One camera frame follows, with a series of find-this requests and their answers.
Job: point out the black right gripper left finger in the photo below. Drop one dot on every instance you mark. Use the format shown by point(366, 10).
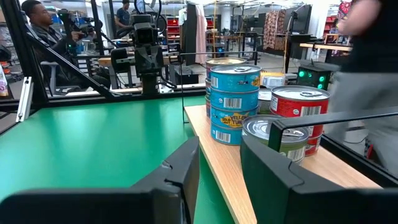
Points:
point(109, 208)

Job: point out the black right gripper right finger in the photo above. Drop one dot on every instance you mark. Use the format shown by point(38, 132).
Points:
point(295, 202)

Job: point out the gold-lid seafood can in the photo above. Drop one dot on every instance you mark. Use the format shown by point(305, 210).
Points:
point(224, 61)
point(207, 87)

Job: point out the green albacore tuna can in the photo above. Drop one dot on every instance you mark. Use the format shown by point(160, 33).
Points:
point(264, 127)

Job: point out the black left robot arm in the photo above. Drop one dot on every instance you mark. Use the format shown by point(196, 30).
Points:
point(149, 84)

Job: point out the red storage bins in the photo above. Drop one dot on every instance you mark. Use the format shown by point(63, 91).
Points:
point(172, 26)

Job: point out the person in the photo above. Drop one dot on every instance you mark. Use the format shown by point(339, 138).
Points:
point(367, 77)
point(46, 40)
point(124, 15)

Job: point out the pale pink hanging cloth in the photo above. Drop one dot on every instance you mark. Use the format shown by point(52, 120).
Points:
point(201, 31)

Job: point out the green table mat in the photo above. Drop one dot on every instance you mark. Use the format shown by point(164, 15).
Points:
point(77, 140)

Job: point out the white chair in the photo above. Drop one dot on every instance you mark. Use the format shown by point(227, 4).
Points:
point(51, 74)

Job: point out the white and yellow box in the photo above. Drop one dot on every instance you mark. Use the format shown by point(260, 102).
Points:
point(273, 81)

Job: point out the black box with green lights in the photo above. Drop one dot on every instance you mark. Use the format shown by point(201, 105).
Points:
point(314, 77)

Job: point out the colourful patterned cloth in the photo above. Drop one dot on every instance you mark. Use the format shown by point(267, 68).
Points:
point(273, 29)

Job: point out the wooden workbench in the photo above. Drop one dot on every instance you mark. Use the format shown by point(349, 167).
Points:
point(326, 46)

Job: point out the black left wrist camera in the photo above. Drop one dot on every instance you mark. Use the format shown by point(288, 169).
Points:
point(144, 34)

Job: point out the wooden shelf with black frame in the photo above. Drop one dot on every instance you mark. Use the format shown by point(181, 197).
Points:
point(224, 161)

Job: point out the silver aluminium bracket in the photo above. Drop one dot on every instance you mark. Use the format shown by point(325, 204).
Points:
point(25, 99)

